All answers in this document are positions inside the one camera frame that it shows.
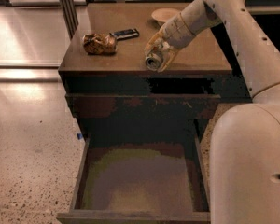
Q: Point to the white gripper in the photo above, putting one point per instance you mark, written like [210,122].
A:
[174,32]

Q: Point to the crushed silver 7up can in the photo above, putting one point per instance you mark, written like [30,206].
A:
[154,60]

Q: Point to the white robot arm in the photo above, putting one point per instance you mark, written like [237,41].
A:
[245,144]

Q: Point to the closed top drawer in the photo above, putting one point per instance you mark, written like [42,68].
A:
[153,106]

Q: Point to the dark wooden drawer cabinet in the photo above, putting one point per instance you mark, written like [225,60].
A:
[206,66]

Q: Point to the open middle drawer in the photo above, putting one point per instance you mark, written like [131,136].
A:
[148,183]

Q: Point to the beige shallow bowl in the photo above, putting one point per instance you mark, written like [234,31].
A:
[162,15]

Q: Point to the black rectangular phone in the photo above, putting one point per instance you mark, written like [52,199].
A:
[126,34]

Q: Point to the brown crumpled snack bag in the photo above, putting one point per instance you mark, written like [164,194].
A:
[100,44]

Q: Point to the blue tape piece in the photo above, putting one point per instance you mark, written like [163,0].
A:
[79,136]

